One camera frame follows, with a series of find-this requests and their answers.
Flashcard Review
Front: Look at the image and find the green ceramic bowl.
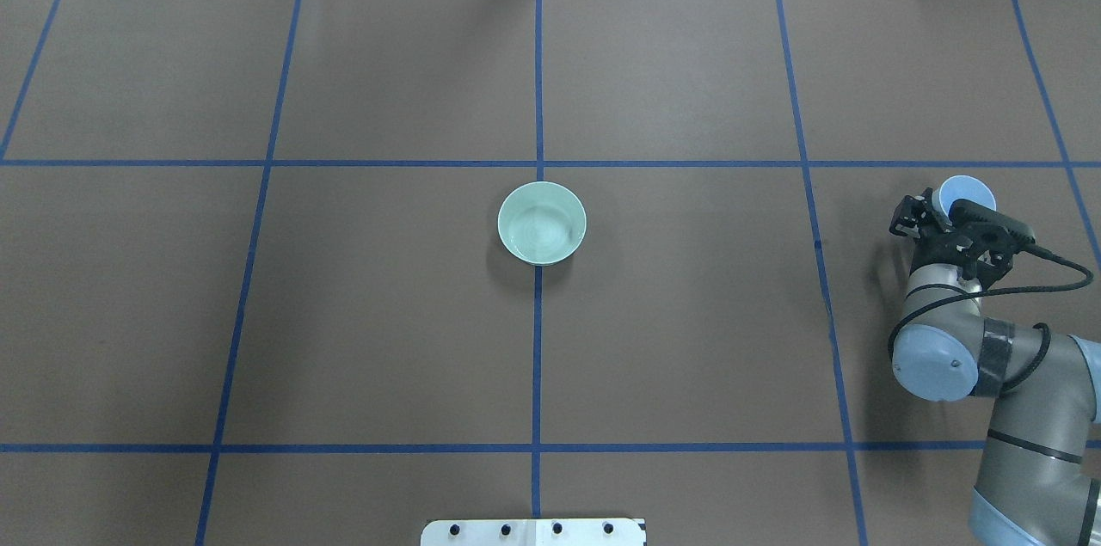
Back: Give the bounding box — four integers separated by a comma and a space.
495, 181, 588, 267

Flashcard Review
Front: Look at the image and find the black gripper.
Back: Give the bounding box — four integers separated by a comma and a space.
889, 190, 1036, 290

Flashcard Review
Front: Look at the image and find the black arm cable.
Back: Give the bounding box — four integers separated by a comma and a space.
889, 242, 1095, 392

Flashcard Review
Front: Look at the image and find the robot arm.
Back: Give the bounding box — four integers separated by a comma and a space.
886, 189, 1100, 545

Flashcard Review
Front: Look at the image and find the blue plastic cup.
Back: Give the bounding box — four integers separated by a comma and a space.
931, 175, 998, 219

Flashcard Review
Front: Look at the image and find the white pedestal column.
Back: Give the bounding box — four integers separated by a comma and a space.
419, 518, 648, 545

